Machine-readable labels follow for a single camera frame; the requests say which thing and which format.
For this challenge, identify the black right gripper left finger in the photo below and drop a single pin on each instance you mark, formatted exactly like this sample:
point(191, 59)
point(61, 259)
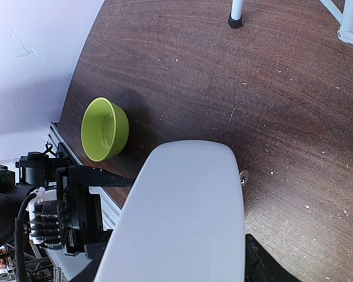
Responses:
point(88, 274)

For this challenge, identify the white metronome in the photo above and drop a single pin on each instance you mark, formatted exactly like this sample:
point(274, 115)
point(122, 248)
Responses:
point(183, 219)

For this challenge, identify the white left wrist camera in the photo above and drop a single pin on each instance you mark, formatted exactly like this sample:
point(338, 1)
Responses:
point(47, 219)

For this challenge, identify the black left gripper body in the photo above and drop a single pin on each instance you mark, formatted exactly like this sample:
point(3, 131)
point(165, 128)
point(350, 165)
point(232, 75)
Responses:
point(85, 229)

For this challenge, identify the aluminium front rail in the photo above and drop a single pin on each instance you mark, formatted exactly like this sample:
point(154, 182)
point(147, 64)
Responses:
point(72, 265)

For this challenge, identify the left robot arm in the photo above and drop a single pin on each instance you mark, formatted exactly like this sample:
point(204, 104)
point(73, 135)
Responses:
point(6, 211)

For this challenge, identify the lime green bowl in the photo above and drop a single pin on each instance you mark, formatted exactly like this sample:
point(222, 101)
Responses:
point(104, 130)

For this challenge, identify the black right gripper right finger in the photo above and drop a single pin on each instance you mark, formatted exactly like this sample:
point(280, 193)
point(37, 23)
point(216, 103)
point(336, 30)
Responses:
point(260, 266)

